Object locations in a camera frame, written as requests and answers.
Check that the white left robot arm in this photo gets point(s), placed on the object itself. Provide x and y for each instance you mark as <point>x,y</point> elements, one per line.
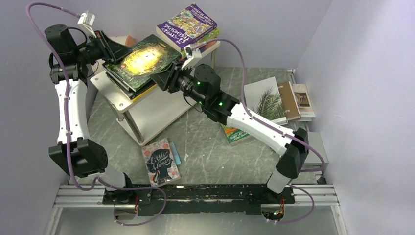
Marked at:
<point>75,153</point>

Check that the blue orange book in stack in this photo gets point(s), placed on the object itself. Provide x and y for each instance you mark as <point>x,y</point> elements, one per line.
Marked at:
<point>207,45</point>

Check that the white two-tier shelf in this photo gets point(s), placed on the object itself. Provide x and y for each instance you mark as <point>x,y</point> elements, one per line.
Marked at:
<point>145,119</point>

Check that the brown cover book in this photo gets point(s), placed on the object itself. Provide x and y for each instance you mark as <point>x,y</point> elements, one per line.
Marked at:
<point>289,103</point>

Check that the light blue glue stick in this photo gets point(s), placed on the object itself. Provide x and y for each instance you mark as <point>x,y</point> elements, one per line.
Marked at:
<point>175,153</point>

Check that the grey laptop box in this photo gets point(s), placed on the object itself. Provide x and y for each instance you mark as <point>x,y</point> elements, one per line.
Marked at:
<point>316,142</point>

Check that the white magazine with photo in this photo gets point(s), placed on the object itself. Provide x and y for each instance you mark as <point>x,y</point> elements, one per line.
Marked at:
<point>303,101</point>

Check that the purple treehouse book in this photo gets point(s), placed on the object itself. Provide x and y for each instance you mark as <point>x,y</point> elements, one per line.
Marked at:
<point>186,27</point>

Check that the green 104-storey treehouse book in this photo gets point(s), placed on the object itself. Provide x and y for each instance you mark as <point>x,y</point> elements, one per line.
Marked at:
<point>234,135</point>

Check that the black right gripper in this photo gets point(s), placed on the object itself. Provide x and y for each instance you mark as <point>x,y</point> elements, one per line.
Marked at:
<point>167,80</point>

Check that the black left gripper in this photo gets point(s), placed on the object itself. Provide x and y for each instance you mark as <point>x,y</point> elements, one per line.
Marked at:
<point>111,51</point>

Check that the white tape roll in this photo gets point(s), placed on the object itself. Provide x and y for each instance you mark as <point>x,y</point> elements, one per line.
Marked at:
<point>128,41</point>

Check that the dark green garden book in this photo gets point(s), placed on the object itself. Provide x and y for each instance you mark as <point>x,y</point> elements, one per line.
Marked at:
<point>150,55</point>

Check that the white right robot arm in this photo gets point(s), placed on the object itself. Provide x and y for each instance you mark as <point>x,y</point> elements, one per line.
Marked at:
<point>202,84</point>

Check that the yellow Little Prince book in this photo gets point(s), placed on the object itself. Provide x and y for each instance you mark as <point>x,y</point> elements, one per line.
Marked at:
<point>144,93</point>

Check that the white palm leaf book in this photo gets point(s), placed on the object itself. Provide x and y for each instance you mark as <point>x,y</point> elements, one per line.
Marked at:
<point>263,98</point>

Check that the green treehouse book in stack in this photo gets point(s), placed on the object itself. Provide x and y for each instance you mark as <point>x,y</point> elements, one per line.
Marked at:
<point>213,34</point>

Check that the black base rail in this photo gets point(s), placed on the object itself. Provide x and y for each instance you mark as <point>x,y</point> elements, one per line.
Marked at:
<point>204,198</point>

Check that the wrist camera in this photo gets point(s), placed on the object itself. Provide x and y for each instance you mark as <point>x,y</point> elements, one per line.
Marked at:
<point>193,56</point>
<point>86,21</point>

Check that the floral Little Women book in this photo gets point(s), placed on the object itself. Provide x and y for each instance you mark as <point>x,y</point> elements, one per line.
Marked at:
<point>160,163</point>

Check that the blue Nineteen Eighty-Four book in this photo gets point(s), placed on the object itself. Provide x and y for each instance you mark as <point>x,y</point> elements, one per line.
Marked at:
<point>132,86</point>

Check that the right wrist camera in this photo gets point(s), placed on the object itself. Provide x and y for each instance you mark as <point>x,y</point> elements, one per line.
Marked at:
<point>193,56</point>

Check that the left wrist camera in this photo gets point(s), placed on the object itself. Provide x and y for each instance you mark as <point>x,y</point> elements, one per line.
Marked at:
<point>86,21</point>

